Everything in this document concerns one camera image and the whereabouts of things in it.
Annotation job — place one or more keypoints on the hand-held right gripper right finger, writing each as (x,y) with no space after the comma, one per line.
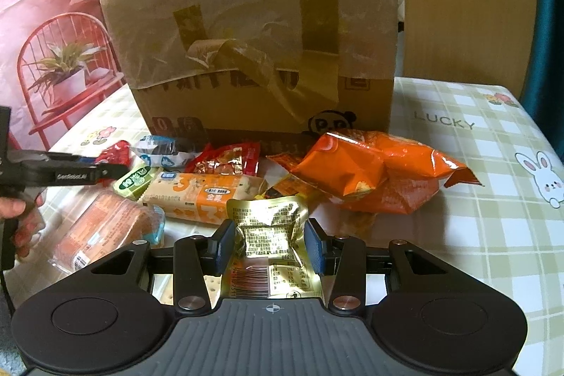
(313,246)

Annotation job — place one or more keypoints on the teal curtain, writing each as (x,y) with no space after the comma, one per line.
(555,50)

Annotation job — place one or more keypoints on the small red snack packet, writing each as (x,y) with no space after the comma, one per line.
(115,153)

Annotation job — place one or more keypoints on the small yellow orange packet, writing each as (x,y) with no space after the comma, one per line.
(286,177)

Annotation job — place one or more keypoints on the orange white cracker pack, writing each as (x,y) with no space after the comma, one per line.
(194,193)

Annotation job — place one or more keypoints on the small green snack packet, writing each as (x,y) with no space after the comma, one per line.
(134,182)

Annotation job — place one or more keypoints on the blue white snack packet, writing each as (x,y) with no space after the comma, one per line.
(163,153)

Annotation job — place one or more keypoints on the red printed snack packet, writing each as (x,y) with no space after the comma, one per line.
(229,160)

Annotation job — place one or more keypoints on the brown cardboard box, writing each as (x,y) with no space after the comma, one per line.
(246,6)

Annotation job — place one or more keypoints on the large orange chip bag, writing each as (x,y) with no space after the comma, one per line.
(365,164)

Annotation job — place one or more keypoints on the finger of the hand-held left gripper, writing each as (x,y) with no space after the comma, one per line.
(112,172)

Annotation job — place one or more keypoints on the clear wrapped bread packet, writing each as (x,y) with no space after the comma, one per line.
(101,226)

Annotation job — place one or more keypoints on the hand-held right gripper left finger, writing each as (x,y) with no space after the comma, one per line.
(225,248)

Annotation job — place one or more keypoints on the gold foil snack packet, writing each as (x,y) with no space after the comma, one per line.
(268,244)

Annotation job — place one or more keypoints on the person's left hand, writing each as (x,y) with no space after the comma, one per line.
(28,230)

